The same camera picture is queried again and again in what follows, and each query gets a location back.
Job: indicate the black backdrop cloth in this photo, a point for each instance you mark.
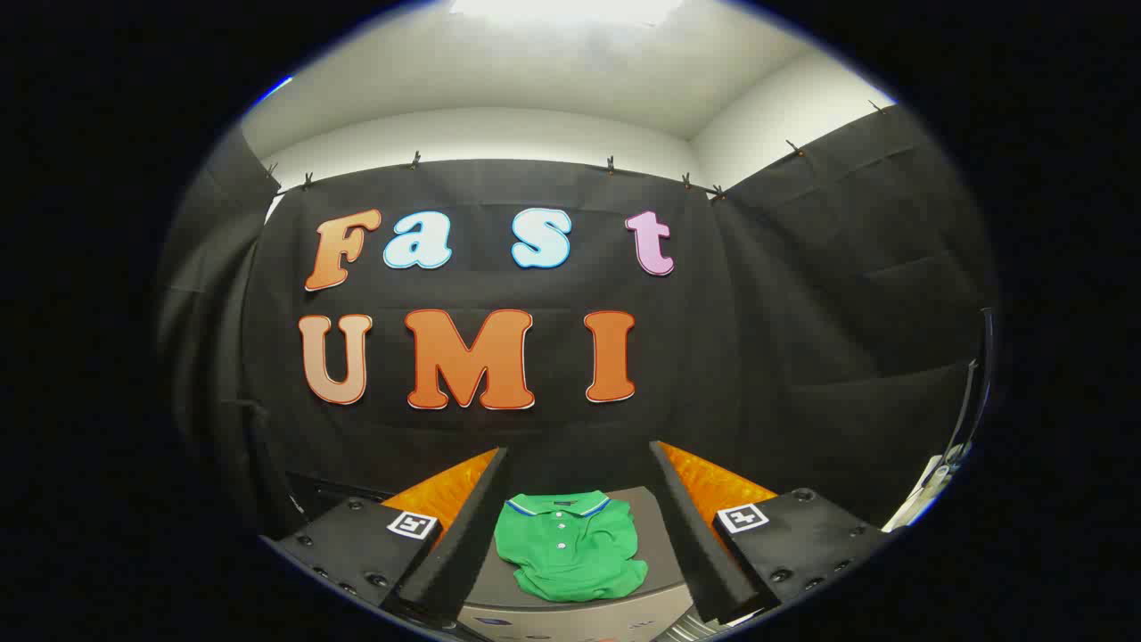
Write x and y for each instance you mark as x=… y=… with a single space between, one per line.
x=802 y=357

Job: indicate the green polo shirt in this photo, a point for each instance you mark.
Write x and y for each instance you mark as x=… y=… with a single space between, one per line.
x=570 y=553

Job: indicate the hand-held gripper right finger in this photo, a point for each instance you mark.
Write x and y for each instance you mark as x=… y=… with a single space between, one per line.
x=695 y=544

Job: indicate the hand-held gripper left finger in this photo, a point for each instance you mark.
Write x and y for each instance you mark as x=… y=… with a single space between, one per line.
x=463 y=544

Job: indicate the dark curved frame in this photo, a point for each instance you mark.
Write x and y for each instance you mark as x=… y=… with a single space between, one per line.
x=983 y=374

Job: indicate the white object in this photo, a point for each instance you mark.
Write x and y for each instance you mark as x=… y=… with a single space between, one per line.
x=918 y=499

